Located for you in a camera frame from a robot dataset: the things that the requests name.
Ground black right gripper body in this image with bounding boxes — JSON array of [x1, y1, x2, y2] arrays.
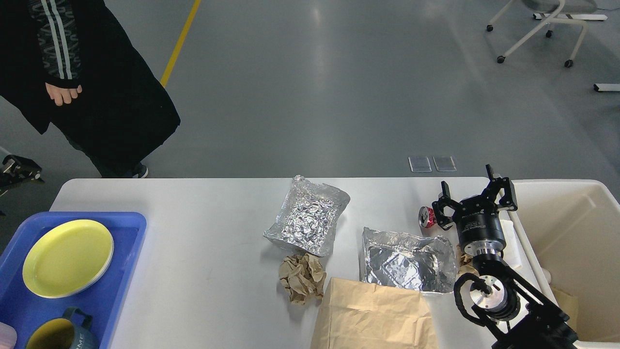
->
[[458, 196, 506, 255]]

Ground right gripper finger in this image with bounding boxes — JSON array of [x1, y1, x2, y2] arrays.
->
[[432, 181, 459, 231], [486, 165, 518, 211]]

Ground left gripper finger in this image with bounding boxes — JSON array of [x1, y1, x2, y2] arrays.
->
[[0, 155, 44, 192]]

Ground yellow-green plastic plate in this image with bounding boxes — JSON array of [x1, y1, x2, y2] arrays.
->
[[22, 219, 115, 299]]

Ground pink mug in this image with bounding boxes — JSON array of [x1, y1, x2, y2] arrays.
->
[[0, 323, 17, 349]]

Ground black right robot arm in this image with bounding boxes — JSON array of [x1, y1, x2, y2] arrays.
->
[[432, 165, 578, 349]]

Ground person's bare hand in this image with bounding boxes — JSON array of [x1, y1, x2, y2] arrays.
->
[[45, 82, 83, 107]]

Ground crushed red soda can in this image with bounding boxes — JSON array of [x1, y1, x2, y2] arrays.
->
[[418, 206, 437, 229]]

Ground small crumpled brown paper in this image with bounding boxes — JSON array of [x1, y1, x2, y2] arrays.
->
[[457, 245, 480, 278]]

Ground flattened foil tray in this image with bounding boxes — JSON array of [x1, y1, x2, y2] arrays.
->
[[359, 227, 458, 293]]

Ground floor outlet plates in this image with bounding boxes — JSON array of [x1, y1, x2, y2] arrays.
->
[[408, 156, 458, 173]]

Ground cream plastic bin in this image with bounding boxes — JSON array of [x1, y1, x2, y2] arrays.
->
[[509, 179, 620, 349]]

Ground white round plate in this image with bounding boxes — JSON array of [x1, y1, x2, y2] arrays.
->
[[22, 242, 114, 299]]

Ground person in black coat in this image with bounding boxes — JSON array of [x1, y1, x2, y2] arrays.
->
[[1, 0, 180, 178]]

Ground brown paper bag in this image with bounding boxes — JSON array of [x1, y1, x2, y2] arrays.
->
[[310, 278, 439, 349]]

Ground crumpled foil tray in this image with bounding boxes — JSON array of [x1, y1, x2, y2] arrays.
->
[[263, 175, 351, 257]]

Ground blue plastic tray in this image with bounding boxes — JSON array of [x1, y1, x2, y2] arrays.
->
[[0, 211, 147, 349]]

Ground white bar on floor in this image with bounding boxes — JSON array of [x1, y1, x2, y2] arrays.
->
[[593, 82, 620, 93]]

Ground crumpled brown paper ball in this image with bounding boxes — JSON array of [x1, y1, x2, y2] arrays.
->
[[279, 253, 327, 305]]

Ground blue-grey mug yellow inside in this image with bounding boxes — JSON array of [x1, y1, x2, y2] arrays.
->
[[25, 307, 99, 349]]

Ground white office chair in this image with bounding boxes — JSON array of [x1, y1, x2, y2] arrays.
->
[[496, 0, 607, 68]]

